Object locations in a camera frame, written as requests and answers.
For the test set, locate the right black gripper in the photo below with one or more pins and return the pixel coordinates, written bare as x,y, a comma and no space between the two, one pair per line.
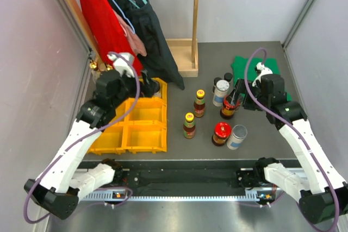
249,88

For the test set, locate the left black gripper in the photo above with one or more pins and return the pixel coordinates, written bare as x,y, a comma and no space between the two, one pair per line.
145,90

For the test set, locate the sauce bottle yellow cap front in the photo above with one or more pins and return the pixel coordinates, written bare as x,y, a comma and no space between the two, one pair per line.
189,126

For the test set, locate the sauce bottle yellow cap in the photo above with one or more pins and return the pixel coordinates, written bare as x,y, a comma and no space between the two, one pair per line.
189,126
199,103

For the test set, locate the glass oil bottle gold spout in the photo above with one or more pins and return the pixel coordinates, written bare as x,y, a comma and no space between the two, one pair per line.
94,69

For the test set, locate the black lid spice shaker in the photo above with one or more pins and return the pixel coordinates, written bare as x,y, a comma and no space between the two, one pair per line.
156,88

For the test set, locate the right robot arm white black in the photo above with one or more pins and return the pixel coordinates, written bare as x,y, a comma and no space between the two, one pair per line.
322,194

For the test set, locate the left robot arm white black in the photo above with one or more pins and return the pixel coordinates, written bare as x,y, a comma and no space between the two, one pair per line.
55,189

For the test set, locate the red lid sauce jar rear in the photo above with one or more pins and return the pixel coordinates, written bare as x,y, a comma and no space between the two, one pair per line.
228,112

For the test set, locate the red lid sauce jar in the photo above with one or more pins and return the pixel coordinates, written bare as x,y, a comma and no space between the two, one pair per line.
222,132
228,112

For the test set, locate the grey lid white shaker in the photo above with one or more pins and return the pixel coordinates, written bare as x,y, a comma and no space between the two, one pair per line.
221,89

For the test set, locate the small black cap bottle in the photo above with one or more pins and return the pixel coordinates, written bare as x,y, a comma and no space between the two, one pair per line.
228,77

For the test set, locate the small dark cap bottle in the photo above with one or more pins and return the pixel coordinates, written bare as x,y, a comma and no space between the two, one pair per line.
215,81

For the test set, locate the black garment on hanger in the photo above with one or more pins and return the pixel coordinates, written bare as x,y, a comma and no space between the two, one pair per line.
159,61

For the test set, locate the green cloth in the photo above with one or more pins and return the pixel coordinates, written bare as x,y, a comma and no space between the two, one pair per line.
239,64

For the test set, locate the sauce bottle yellow cap rear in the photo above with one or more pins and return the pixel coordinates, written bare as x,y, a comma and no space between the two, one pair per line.
199,103

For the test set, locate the red lid sauce jar front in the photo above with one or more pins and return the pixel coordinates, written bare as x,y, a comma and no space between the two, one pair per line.
222,132

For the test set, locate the grey lid salt jar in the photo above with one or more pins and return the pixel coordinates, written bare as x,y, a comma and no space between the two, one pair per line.
239,133

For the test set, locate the pink garment on hanger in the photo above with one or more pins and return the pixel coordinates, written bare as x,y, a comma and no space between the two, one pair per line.
134,41

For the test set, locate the yellow plastic bin organizer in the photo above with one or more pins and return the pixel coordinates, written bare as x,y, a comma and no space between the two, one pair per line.
144,129

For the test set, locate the wooden clothes rack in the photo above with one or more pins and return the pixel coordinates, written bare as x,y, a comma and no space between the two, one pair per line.
184,51

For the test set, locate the red shirt on hanger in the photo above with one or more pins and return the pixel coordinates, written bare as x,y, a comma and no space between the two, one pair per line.
105,28

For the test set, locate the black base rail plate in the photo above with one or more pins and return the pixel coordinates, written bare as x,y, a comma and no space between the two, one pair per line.
187,177

